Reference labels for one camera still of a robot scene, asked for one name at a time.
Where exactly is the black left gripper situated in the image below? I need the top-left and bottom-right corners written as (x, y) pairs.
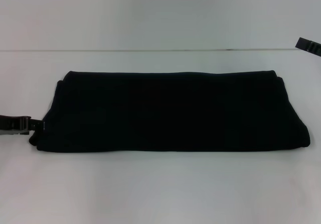
top-left (0, 113), bottom-right (46, 136)

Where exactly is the black t-shirt with white print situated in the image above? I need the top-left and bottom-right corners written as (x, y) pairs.
top-left (28, 69), bottom-right (309, 152)

